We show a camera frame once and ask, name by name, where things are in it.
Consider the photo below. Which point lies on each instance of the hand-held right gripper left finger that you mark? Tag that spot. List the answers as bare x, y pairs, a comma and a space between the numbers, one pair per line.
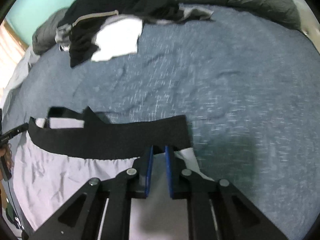
149, 172

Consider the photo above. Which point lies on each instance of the person's left hand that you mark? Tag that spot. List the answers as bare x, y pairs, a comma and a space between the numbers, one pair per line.
10, 157

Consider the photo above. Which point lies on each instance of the small grey cloth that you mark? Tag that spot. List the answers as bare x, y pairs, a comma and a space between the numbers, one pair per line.
197, 13

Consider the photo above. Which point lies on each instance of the pink curtain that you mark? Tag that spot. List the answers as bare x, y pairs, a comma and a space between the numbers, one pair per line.
10, 52

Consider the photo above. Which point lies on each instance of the pale grey blanket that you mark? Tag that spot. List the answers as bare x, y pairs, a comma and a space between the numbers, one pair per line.
20, 72

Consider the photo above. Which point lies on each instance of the light grey jacket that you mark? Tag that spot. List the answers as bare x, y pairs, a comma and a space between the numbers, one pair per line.
62, 175

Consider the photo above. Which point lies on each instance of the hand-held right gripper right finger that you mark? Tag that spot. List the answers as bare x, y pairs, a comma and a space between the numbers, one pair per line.
170, 175

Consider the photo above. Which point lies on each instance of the grey sweatshirt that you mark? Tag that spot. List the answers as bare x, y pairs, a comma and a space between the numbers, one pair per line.
62, 36

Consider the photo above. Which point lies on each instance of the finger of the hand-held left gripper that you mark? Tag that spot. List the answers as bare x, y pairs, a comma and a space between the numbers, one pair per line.
15, 130

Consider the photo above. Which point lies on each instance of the pile of dark clothes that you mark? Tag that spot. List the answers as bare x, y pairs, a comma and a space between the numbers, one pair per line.
112, 0

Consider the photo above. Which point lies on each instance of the cream tufted headboard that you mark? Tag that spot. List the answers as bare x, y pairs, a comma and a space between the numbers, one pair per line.
310, 17

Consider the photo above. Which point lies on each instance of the white shirt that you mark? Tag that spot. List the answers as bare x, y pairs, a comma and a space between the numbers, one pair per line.
117, 40

